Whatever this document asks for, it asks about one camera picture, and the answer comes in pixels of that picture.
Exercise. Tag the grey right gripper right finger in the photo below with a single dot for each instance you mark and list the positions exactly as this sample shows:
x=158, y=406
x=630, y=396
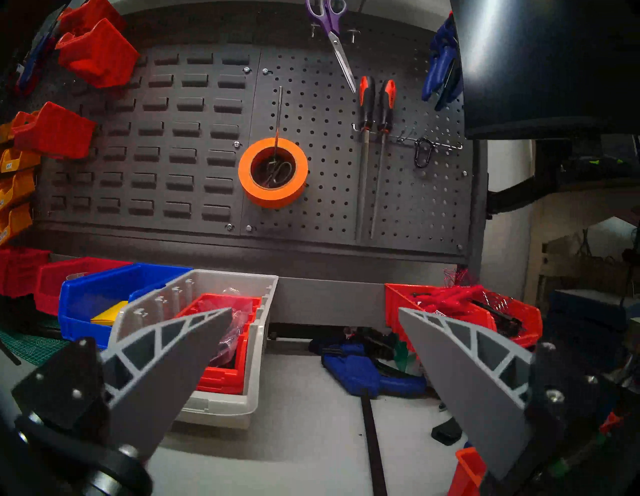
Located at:
x=475, y=390

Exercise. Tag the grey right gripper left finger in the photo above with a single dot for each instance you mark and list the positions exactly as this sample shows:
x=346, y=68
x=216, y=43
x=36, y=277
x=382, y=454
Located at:
x=175, y=365

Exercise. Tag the red tape roll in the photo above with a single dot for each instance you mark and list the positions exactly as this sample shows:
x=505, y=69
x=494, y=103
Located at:
x=76, y=276

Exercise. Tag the red plastic storage bin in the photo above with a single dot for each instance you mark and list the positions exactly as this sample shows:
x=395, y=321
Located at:
x=400, y=305
x=50, y=285
x=20, y=272
x=220, y=385
x=525, y=325

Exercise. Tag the red tool bundle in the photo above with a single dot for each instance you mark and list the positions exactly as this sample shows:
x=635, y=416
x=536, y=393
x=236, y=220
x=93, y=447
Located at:
x=450, y=296

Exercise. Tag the blue and red hand tool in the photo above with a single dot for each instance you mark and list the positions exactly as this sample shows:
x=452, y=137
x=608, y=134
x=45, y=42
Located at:
x=32, y=65

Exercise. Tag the large beige plastic bin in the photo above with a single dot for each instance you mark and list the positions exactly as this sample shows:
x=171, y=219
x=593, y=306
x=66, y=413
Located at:
x=220, y=410

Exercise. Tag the clear bag of black screws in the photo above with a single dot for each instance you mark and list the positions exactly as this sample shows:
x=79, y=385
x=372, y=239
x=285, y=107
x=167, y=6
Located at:
x=235, y=330

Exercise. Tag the yellow note pad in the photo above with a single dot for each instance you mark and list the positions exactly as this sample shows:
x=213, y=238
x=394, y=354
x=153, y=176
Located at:
x=107, y=315

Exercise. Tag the small blue plastic bin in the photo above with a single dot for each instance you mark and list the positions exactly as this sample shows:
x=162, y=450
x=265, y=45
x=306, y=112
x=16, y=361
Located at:
x=85, y=300

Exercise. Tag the blue bar clamp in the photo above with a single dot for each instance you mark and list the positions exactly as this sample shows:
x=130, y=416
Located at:
x=360, y=372

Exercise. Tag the dark blue crate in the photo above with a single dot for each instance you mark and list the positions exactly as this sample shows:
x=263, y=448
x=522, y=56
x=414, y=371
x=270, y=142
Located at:
x=590, y=310

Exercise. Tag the green cutting mat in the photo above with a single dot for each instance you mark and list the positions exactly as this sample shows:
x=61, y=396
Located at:
x=35, y=347

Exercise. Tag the orange tape roll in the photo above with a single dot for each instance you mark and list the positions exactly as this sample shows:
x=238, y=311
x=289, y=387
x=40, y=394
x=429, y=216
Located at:
x=250, y=190

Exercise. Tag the yellow bin labelled M4-0.7X6 HEX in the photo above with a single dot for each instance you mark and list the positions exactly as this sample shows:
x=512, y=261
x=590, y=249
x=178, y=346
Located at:
x=15, y=221

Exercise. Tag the small metal scissors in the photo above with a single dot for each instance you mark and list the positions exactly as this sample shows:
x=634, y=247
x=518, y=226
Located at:
x=274, y=172

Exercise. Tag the yellow bin labelled M3-6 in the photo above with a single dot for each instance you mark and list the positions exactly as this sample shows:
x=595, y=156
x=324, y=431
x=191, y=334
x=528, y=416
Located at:
x=15, y=189

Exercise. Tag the grey louvred pegboard panel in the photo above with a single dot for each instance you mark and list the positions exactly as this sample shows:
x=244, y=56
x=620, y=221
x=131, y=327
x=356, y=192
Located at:
x=175, y=125

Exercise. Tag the black carabiner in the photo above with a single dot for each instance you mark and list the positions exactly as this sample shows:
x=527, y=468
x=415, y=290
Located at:
x=415, y=154

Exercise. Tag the yellow bin labelled M3-4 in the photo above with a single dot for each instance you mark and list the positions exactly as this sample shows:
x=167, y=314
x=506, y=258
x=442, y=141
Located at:
x=20, y=161

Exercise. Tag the yellow bin labelled M3X6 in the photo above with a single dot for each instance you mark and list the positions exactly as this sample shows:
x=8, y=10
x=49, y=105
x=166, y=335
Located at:
x=5, y=131

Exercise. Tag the black monitor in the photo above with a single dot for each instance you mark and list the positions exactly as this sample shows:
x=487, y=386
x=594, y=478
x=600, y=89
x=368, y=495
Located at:
x=550, y=60

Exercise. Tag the orange-red wall bin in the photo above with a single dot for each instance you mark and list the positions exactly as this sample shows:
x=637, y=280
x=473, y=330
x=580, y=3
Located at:
x=60, y=135
x=105, y=60
x=95, y=12

